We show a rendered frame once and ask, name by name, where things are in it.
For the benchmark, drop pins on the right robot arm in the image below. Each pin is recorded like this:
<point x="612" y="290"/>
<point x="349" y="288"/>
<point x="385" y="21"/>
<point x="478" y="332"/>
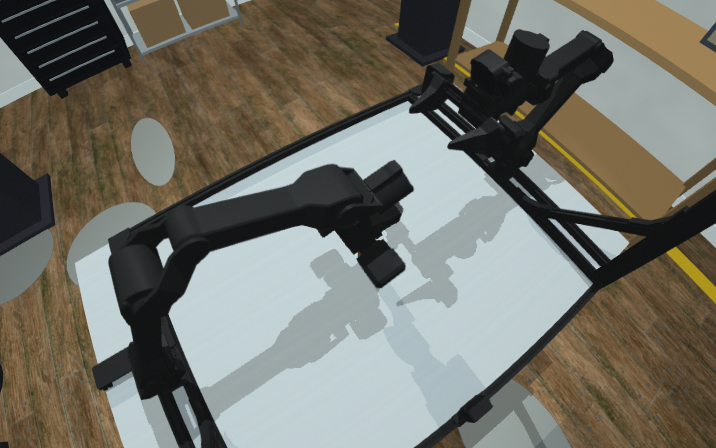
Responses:
<point x="524" y="56"/>

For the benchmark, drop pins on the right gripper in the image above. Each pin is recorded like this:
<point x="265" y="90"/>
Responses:
<point x="496" y="139"/>

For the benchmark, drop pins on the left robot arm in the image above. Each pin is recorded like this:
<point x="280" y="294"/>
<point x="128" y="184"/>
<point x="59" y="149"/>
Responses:
<point x="323" y="198"/>

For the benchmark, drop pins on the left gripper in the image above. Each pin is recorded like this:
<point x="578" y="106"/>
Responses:
<point x="380" y="263"/>

